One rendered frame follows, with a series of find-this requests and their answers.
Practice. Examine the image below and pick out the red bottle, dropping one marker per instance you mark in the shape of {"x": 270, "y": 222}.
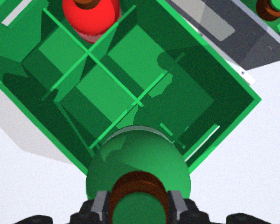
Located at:
{"x": 91, "y": 18}

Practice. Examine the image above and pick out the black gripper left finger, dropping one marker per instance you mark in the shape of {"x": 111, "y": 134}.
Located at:
{"x": 100, "y": 212}

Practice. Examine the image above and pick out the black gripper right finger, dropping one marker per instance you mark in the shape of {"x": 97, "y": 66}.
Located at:
{"x": 178, "y": 212}

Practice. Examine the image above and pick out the green crate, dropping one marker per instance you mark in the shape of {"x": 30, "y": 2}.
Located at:
{"x": 88, "y": 102}

